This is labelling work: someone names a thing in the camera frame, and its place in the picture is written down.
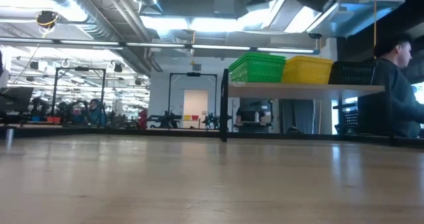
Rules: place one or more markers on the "white shelf with black posts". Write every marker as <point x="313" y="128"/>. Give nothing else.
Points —
<point x="298" y="91"/>

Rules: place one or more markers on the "black monitor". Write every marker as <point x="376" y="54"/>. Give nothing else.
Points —
<point x="16" y="99"/>

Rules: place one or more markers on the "black plastic basket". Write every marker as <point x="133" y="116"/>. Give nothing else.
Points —
<point x="354" y="66"/>
<point x="351" y="76"/>
<point x="354" y="63"/>

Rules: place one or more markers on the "silver ventilation duct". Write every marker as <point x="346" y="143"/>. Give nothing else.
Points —
<point x="99" y="25"/>

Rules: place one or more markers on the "white door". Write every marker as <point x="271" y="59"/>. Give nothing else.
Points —
<point x="195" y="106"/>

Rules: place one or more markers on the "long ceiling light bar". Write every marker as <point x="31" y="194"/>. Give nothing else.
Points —
<point x="159" y="45"/>

